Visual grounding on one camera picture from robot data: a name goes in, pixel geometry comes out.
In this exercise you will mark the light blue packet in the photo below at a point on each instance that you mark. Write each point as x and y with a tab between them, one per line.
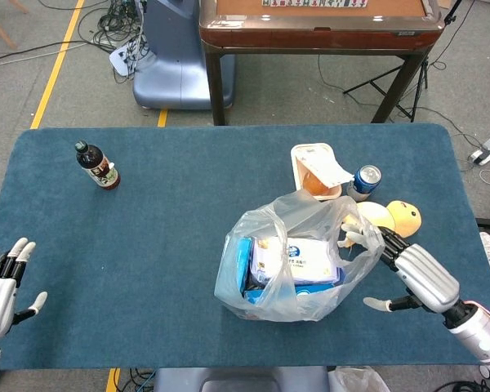
243	261

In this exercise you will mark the crumpled clear floor bag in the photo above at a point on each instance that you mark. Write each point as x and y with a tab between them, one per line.
357	379

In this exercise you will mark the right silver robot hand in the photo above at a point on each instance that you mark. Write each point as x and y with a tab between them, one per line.
426	275

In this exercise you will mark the white and grey power strip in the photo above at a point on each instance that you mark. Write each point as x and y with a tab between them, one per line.
488	149

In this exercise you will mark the dark tea bottle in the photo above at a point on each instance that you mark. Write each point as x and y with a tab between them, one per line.
100	169

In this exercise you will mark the yellow plush toy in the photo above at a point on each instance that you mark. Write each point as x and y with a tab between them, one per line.
404	218

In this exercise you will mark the row of mahjong tiles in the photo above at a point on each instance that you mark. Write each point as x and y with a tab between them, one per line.
310	3

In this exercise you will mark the black tripod stand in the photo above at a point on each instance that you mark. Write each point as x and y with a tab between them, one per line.
408	87

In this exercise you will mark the clear plastic bag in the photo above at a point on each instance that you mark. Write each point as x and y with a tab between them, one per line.
277	298

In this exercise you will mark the plastic tray with orange food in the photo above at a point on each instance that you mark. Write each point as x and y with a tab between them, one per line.
318	163

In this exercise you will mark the blue drink can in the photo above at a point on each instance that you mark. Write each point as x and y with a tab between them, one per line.
365	183

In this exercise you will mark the grey robot pedestal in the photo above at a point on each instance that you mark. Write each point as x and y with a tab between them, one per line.
237	379

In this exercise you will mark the blue felt table cover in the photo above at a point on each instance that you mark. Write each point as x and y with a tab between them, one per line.
167	245

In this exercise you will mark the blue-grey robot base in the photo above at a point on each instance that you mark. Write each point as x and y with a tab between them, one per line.
175	61

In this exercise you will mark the white power strip with plugs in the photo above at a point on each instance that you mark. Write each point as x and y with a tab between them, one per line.
122	59

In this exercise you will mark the brown mahjong table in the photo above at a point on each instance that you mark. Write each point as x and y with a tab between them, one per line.
318	34

